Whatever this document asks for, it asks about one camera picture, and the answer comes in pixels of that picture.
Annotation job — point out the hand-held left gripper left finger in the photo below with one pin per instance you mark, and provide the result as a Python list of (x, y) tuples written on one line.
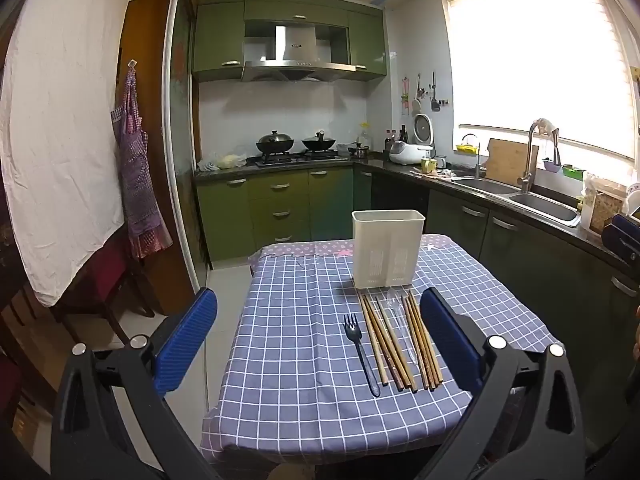
[(187, 340)]

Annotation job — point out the green lower kitchen cabinets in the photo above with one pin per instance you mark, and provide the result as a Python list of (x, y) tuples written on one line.
[(280, 210)]

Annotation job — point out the small white cup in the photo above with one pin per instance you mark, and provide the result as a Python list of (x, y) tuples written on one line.
[(441, 162)]

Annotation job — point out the red cushioned wooden chair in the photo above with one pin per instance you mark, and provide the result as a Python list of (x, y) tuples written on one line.
[(107, 275)]

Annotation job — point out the clear food container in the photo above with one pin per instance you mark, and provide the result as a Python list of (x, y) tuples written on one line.
[(602, 207)]

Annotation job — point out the cooking oil bottle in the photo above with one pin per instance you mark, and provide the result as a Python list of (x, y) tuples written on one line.
[(365, 135)]

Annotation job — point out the white hanging cloth sheet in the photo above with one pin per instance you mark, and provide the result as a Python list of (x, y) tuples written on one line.
[(60, 135)]

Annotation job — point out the pink patterned table cover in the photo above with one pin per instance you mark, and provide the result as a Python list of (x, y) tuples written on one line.
[(305, 249)]

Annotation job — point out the steel double sink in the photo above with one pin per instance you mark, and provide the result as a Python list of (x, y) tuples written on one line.
[(535, 202)]

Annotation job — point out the tall steel faucet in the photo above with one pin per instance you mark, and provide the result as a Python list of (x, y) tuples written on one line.
[(529, 160)]

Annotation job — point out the wooden cutting board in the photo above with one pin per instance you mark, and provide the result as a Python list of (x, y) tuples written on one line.
[(507, 160)]

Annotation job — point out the dark sauce bottles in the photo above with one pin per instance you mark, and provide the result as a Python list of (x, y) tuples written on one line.
[(396, 137)]

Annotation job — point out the white rice cooker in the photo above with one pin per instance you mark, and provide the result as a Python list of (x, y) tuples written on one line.
[(410, 147)]

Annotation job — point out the purple checkered apron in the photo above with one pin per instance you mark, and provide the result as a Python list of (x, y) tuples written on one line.
[(137, 175)]

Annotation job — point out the row of wooden chopsticks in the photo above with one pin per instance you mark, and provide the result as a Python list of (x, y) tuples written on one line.
[(396, 360)]

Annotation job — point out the clear plastic spoon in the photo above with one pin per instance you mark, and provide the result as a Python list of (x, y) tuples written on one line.
[(395, 300)]

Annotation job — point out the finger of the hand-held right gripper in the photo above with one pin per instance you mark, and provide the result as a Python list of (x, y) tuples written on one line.
[(622, 235)]

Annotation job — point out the yellow green cup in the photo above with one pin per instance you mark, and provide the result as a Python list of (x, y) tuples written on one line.
[(428, 165)]

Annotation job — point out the green kitchen cabinets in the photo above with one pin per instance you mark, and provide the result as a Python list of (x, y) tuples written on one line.
[(217, 35), (280, 210)]

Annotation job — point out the green drain basket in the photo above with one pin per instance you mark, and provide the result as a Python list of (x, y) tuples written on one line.
[(565, 169)]

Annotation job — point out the thin steel faucet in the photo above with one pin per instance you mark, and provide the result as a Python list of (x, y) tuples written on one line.
[(477, 160)]

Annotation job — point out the white sliding door frame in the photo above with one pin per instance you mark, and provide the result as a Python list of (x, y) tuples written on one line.
[(182, 160)]

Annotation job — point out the blue checkered tablecloth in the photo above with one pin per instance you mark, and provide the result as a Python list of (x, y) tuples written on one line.
[(300, 340)]

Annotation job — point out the small lidded pot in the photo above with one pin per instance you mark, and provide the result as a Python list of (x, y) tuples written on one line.
[(359, 150)]

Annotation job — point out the dark blue plastic fork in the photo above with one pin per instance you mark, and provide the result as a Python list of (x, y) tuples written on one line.
[(361, 355)]

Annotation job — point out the hanging kitchen tools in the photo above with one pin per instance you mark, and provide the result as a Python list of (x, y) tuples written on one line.
[(425, 95)]

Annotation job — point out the small black lidded wok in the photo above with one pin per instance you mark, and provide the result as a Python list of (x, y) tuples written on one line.
[(319, 141)]

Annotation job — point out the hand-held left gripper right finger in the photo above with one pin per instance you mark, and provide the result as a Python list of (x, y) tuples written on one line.
[(445, 340)]

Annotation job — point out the yellow sponge holder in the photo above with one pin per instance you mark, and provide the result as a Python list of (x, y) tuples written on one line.
[(466, 148)]

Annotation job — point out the crumpled plastic bag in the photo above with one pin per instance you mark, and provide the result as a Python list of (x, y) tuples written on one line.
[(222, 161)]

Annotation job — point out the white plastic utensil holder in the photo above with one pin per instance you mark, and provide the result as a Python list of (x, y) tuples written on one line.
[(387, 245)]

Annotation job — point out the gas stove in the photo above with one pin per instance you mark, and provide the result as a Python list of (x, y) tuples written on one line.
[(300, 159)]

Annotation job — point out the green upper kitchen cabinets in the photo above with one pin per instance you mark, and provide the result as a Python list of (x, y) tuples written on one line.
[(217, 35)]

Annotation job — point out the steel range hood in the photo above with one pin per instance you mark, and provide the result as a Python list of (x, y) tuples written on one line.
[(295, 57)]

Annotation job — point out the large black lidded wok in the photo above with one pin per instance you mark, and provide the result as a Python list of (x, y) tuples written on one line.
[(275, 142)]

